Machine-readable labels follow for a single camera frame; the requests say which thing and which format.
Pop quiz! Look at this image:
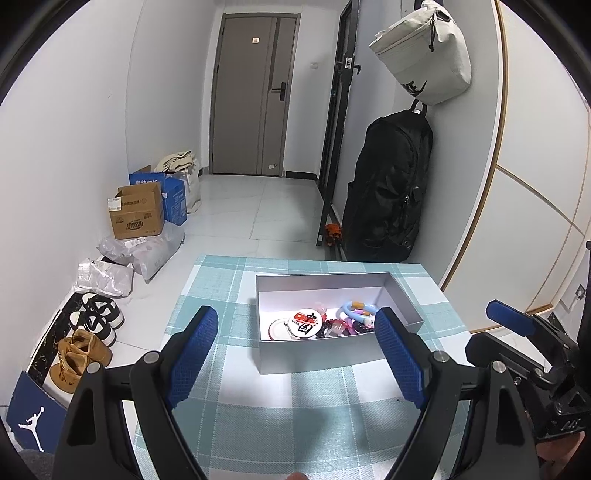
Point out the blue shoe box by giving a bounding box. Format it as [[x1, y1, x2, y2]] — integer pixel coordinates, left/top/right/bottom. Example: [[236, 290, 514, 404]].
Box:
[[6, 371, 70, 453]]

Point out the grey plastic mailer bag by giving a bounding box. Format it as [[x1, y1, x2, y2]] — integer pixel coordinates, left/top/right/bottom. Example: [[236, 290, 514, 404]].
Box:
[[97, 224, 185, 283]]

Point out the blue cardboard box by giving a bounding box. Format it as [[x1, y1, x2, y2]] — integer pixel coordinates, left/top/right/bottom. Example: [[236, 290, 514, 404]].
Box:
[[129, 165, 188, 226]]

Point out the grey door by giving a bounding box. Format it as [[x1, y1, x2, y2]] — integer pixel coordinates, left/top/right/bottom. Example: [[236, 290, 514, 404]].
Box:
[[210, 13, 301, 177]]

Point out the black marble slab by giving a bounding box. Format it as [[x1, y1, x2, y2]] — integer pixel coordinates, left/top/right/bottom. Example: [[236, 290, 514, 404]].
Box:
[[28, 291, 84, 386]]

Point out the grey rectangular box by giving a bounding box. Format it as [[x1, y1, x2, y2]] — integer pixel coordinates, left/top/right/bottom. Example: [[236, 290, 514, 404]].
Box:
[[255, 272, 424, 374]]

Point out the white hanging bag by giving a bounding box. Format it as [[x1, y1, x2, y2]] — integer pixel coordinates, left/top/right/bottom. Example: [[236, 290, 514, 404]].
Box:
[[368, 0, 472, 106]]

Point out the clear crumpled plastic bag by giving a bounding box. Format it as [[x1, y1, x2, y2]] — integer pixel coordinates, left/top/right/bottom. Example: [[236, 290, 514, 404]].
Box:
[[74, 258, 134, 298]]

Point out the black backpack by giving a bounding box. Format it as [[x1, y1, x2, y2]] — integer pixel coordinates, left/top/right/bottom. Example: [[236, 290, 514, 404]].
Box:
[[342, 104, 434, 263]]

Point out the black metal frame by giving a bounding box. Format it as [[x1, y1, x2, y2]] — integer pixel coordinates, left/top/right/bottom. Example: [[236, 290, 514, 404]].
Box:
[[315, 0, 361, 250]]

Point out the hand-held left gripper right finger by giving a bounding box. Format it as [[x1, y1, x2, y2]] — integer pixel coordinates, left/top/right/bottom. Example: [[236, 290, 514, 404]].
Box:
[[375, 307, 541, 480]]

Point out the white wardrobe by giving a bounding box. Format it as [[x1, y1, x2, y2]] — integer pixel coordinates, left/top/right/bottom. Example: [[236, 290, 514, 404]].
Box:
[[438, 0, 591, 333]]

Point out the black and white sneaker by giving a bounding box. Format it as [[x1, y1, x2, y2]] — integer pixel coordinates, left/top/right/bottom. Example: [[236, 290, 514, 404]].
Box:
[[81, 293, 125, 330], [69, 310, 118, 347]]

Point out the brown cardboard box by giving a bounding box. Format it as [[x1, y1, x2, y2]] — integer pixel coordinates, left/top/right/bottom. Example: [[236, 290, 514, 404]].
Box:
[[107, 181, 165, 240]]

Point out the white tote bag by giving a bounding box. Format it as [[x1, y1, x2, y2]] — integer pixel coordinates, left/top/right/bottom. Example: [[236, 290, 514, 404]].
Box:
[[154, 149, 201, 214]]

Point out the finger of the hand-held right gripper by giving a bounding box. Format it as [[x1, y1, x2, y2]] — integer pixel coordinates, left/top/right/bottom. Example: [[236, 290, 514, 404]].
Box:
[[486, 299, 539, 337]]

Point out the teal checked tablecloth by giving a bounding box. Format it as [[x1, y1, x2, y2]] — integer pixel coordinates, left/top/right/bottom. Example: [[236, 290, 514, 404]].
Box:
[[134, 255, 472, 480]]

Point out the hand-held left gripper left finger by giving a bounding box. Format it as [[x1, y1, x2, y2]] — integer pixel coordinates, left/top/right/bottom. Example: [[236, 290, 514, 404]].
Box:
[[53, 305, 219, 480]]

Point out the blue ring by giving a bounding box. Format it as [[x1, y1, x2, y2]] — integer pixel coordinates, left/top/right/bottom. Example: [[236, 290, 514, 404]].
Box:
[[341, 300, 377, 326]]

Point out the printed round pin badge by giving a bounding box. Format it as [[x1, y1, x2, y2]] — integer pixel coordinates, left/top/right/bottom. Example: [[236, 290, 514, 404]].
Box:
[[286, 310, 320, 340]]

